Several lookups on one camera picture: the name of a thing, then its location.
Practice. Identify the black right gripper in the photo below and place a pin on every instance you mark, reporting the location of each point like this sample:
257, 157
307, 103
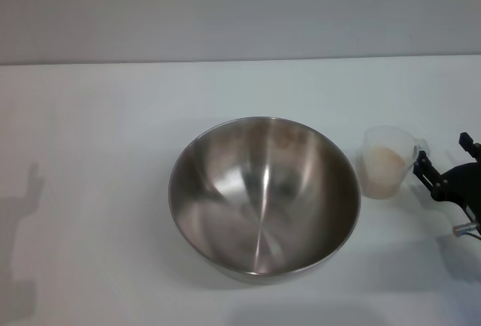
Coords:
460, 185

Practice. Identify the clear plastic measuring cup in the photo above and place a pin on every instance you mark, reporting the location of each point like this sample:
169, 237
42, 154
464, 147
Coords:
391, 136

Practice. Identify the white rice grains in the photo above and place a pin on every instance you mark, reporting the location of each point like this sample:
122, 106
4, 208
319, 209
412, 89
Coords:
383, 172

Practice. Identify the stainless steel mixing bowl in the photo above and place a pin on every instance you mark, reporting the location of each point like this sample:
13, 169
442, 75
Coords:
263, 206

